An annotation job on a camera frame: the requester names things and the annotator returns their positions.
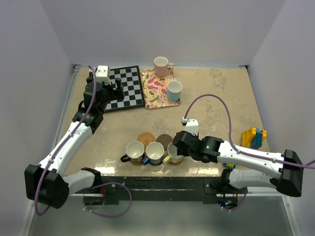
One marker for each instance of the aluminium frame rail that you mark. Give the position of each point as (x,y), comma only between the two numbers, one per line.
(269,213)

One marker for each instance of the black mug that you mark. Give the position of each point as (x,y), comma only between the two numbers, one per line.
(134,151)

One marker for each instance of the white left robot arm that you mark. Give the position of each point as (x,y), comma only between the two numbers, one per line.
(46,182)

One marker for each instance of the light wooden coaster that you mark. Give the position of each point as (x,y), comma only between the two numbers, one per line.
(136,163)

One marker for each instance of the dark wooden coaster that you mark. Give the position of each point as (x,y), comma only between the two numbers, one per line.
(165,140)

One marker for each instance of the black and silver chessboard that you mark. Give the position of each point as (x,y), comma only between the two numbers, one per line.
(133,91)

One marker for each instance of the colourful rubik cube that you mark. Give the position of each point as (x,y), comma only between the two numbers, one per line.
(229,165)

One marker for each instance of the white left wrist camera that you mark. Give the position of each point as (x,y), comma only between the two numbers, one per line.
(102,73)

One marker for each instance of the pink mug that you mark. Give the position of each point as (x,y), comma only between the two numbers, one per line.
(162,66)

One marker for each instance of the yellow blue toy blocks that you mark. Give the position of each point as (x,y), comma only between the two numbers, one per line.
(253,138)

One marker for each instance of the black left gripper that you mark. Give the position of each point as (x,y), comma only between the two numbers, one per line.
(118,94)

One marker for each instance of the light green mug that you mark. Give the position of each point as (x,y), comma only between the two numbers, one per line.
(172,154)

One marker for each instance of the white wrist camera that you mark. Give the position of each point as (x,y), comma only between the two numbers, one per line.
(102,73)
(191,125)

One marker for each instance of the floral serving tray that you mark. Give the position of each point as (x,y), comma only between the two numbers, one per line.
(155,89)

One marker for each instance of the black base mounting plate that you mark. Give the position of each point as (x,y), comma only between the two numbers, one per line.
(207,190)

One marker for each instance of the dark walnut coaster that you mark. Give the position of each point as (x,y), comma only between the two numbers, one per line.
(156,164)

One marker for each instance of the orange wooden coaster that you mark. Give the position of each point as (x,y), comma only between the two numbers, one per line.
(176,163)

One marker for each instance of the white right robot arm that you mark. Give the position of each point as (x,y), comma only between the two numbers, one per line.
(281,171)

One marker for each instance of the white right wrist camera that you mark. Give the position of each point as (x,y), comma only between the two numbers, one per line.
(191,125)

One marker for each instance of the light blue mug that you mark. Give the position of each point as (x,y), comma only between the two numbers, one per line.
(174,90)

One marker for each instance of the dark blue mug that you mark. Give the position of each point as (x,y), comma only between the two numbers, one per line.
(154,153)

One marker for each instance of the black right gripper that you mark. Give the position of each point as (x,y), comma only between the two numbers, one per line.
(180,152)

